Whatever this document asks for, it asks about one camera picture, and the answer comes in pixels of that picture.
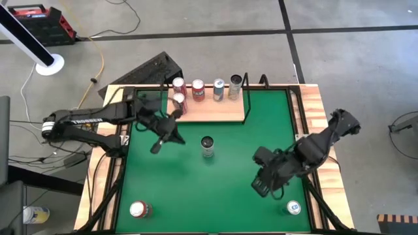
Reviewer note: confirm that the white black pole stand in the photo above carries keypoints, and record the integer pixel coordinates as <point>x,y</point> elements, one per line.
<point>49,67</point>

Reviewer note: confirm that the orange Fanta can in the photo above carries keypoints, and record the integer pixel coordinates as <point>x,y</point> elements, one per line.
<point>198,91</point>

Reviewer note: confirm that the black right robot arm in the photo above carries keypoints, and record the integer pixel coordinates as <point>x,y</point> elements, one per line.
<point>326,140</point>

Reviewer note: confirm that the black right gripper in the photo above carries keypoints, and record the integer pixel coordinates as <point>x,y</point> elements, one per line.
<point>281,168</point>

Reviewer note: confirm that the wooden shelf with black frame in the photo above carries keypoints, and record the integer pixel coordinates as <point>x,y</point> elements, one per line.
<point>209,111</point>

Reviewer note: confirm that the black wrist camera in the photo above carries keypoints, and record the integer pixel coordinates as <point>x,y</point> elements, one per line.
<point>147,111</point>
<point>261,156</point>

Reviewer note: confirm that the black arched bracket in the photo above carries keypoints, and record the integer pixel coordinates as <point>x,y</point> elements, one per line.
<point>263,76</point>

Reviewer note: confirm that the orange black striped box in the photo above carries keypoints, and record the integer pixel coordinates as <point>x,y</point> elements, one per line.
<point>396,225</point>

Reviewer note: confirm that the white yellow container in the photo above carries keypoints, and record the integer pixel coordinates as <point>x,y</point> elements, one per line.
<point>36,215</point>

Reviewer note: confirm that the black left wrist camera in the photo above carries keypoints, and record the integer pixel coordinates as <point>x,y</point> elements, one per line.
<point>147,111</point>

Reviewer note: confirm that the black power adapter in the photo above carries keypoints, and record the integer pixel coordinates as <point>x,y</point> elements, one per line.
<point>75,160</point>

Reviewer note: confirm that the grey panel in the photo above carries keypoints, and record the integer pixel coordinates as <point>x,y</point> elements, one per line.
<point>4,140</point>

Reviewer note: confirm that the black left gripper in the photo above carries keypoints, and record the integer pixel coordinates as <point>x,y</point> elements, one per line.
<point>162,127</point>

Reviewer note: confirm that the black floor beam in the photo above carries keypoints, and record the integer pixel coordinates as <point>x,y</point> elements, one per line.
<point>45,181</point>

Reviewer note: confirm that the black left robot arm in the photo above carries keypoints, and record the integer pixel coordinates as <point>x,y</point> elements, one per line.
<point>107,112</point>

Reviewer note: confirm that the red black toolbox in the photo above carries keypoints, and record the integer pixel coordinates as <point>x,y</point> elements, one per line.
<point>42,29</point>

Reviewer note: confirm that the green table mat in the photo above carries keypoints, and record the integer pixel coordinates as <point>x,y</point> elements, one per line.
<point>212,189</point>

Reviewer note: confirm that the blue silver energy drink can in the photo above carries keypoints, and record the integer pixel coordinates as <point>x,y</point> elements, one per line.
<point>293,208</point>
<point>218,91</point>

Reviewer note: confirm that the red Coca-Cola can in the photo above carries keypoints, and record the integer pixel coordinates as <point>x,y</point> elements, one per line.
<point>180,104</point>
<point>138,209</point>
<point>179,86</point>

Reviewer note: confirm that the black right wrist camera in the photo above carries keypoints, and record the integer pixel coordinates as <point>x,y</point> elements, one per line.
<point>261,156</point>

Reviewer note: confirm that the white Celsius can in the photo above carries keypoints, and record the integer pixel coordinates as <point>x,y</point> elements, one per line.
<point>234,89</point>
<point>207,150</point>

